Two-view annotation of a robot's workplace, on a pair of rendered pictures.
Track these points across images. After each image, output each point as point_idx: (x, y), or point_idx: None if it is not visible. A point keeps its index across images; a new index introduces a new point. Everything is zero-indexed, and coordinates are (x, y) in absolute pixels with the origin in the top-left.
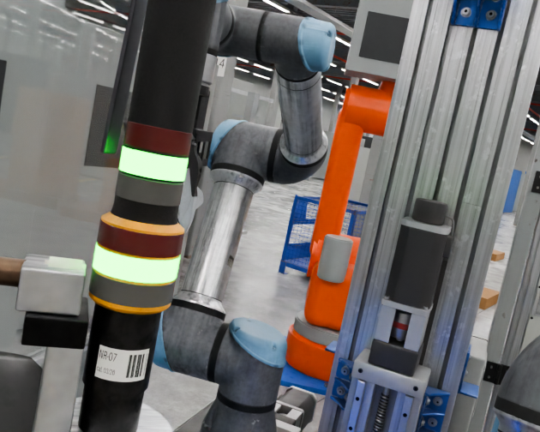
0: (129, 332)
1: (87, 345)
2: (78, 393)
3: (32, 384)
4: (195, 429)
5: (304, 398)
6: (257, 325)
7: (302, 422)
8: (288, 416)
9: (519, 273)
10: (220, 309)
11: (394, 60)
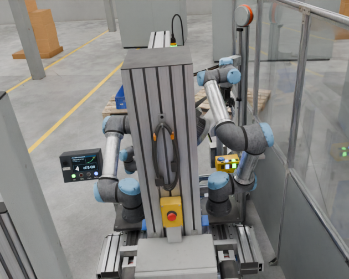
0: None
1: (337, 247)
2: (334, 265)
3: (196, 102)
4: (232, 204)
5: (225, 271)
6: (220, 177)
7: (219, 264)
8: (221, 251)
9: None
10: (234, 172)
11: None
